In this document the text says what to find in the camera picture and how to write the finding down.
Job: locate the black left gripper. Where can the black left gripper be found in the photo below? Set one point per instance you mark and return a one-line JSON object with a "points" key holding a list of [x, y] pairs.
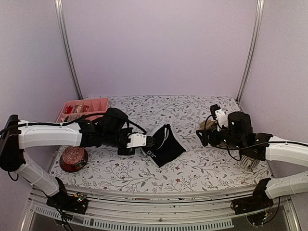
{"points": [[121, 152]]}

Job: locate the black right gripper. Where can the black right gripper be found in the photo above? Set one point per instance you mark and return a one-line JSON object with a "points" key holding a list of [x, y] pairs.
{"points": [[204, 140]]}

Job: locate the tan beige underwear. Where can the tan beige underwear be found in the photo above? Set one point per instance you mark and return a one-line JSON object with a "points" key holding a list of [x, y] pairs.
{"points": [[208, 125]]}

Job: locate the black white-striped underwear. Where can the black white-striped underwear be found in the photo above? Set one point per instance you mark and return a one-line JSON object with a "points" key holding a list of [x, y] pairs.
{"points": [[167, 146]]}

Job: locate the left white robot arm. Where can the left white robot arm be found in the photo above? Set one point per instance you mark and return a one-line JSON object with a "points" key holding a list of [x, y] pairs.
{"points": [[19, 135]]}

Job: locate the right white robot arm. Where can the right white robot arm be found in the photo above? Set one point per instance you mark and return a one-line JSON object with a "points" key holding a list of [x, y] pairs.
{"points": [[283, 150]]}

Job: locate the floral patterned table cloth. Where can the floral patterned table cloth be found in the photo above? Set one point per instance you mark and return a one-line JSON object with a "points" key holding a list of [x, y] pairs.
{"points": [[199, 169]]}

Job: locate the pink divided organizer box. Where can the pink divided organizer box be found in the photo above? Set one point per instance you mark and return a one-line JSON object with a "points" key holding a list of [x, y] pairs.
{"points": [[83, 107]]}

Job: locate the red rolled cloth in box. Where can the red rolled cloth in box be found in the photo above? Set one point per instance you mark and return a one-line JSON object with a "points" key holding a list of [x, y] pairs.
{"points": [[68, 109]]}

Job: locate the red patterned bowl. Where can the red patterned bowl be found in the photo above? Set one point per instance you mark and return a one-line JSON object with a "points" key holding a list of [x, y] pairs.
{"points": [[73, 159]]}

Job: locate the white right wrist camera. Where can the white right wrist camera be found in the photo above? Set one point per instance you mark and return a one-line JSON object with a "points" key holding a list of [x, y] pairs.
{"points": [[220, 117]]}

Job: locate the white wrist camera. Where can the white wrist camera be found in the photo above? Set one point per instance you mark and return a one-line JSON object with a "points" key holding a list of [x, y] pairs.
{"points": [[220, 117], [136, 140]]}

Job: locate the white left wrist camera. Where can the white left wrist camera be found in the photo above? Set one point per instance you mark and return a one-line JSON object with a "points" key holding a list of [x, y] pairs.
{"points": [[136, 140]]}

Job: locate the striped metal wire cup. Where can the striped metal wire cup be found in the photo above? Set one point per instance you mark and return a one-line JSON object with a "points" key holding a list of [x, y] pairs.
{"points": [[248, 163]]}

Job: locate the aluminium front rail frame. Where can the aluminium front rail frame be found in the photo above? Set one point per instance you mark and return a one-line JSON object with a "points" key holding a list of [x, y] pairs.
{"points": [[189, 211]]}

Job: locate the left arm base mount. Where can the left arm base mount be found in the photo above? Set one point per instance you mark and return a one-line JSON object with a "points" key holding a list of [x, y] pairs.
{"points": [[77, 203]]}

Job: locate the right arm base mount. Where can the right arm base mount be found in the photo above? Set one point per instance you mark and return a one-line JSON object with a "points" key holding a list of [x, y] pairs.
{"points": [[257, 201]]}

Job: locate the left aluminium corner post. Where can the left aluminium corner post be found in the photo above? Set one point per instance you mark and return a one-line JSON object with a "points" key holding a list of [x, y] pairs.
{"points": [[67, 50]]}

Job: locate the aluminium corner post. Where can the aluminium corner post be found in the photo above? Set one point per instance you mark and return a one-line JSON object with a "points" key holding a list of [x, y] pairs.
{"points": [[251, 51], [67, 50]]}

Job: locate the right aluminium corner post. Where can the right aluminium corner post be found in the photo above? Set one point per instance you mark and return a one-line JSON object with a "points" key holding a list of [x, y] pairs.
{"points": [[251, 51]]}

